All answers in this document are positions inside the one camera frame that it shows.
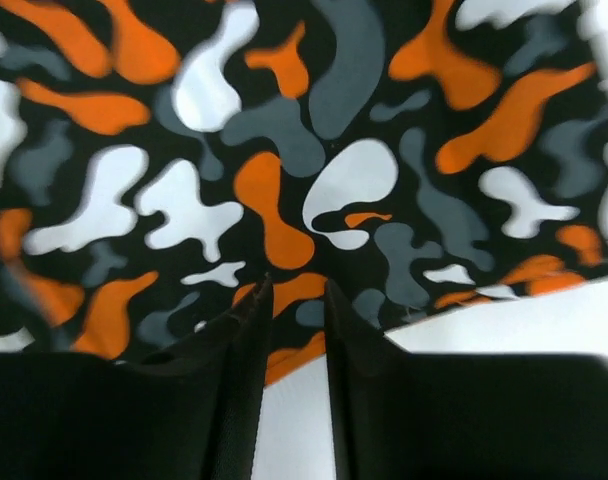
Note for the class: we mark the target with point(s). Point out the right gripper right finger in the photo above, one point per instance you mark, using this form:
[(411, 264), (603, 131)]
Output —
[(402, 415)]

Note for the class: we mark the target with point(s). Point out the orange camouflage shorts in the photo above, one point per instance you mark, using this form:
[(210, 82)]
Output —
[(158, 157)]

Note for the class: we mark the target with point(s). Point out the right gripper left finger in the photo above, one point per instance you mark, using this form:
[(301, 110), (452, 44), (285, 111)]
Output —
[(188, 411)]

